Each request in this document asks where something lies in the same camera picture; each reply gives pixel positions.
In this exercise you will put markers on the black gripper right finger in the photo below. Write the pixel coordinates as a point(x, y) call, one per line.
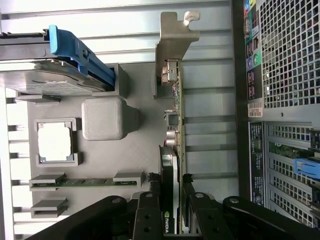
point(205, 215)

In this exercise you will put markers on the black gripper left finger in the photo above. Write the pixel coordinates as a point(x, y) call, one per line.
point(147, 215)

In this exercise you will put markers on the green RAM stick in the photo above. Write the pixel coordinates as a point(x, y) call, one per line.
point(87, 181)

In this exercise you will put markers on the grey printed parts rack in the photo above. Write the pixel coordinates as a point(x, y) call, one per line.
point(105, 160)

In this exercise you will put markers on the silver CPU chip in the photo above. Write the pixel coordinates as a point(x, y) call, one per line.
point(55, 142)

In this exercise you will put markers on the black open PC case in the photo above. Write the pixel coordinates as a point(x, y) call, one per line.
point(238, 100)

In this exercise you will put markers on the hard disk with blue bracket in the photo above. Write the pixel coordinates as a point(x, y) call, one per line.
point(25, 75)

